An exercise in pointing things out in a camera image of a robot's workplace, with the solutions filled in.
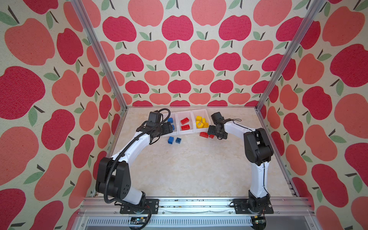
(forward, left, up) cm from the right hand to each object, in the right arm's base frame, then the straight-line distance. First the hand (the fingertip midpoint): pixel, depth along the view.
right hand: (215, 135), depth 103 cm
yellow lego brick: (+13, +13, +2) cm, 19 cm away
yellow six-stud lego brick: (+6, +8, +4) cm, 10 cm away
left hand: (-9, +31, +16) cm, 36 cm away
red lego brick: (+10, +24, +2) cm, 26 cm away
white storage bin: (+19, +13, +3) cm, 23 cm away
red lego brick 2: (+3, +23, +2) cm, 23 cm away
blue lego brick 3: (+9, +35, +3) cm, 36 cm away
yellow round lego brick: (+6, +13, +4) cm, 14 cm away
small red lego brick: (-3, +3, +3) cm, 5 cm away
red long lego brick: (-1, +8, +1) cm, 9 cm away
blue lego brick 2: (+3, +32, +3) cm, 32 cm away
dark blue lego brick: (-8, +27, +2) cm, 28 cm away
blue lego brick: (-8, +32, +1) cm, 33 cm away
